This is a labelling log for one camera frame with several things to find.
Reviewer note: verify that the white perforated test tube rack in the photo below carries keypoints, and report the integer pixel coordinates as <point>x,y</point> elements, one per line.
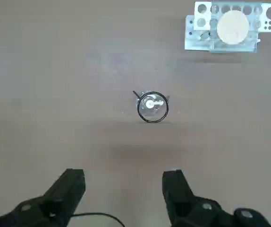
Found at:
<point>201,16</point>

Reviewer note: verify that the clear glass alcohol lamp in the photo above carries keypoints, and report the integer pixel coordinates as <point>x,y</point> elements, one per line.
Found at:
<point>153,111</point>

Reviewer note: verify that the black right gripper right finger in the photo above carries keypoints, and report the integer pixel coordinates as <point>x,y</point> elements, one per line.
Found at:
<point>180,196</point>

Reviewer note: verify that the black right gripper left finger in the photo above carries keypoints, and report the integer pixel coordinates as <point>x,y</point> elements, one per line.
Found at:
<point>62,194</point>

